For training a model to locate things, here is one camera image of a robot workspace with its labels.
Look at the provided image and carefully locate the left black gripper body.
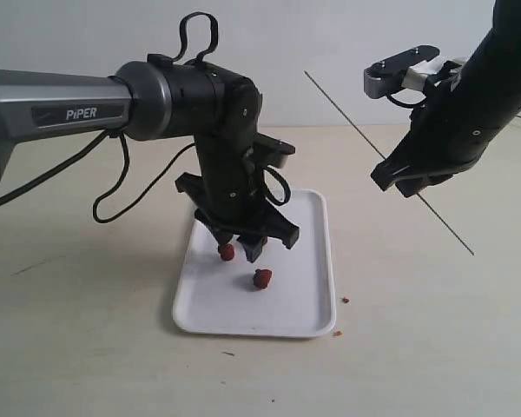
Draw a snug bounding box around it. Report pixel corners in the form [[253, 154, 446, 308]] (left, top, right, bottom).
[[175, 133, 300, 249]]

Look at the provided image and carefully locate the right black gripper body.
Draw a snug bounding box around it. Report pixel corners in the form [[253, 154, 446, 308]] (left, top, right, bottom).
[[371, 60, 504, 197]]

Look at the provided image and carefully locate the red meat piece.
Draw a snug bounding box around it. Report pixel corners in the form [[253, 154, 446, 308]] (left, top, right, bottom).
[[218, 243, 235, 261], [253, 269, 273, 290]]

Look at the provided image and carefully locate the thin metal skewer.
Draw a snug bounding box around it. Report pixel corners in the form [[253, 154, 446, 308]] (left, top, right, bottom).
[[303, 69, 475, 256]]

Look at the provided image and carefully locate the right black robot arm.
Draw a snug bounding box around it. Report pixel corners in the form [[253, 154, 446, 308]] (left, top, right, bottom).
[[364, 1, 521, 197]]

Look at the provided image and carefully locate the left grey Piper arm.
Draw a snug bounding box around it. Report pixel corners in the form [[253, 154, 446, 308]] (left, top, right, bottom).
[[0, 56, 300, 261]]

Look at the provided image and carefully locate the white rectangular plastic tray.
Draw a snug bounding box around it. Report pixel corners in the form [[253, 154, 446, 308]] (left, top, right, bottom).
[[172, 189, 336, 339]]

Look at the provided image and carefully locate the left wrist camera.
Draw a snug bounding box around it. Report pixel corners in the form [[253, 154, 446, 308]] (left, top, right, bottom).
[[252, 133, 296, 169]]

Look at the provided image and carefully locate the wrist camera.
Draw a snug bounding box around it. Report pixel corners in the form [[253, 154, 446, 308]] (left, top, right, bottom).
[[363, 45, 466, 99], [252, 133, 296, 169]]

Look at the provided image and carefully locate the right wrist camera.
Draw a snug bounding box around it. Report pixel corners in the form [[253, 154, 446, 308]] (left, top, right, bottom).
[[363, 45, 466, 99]]

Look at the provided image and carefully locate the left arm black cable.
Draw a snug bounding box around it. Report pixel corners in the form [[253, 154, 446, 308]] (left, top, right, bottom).
[[0, 12, 291, 225]]

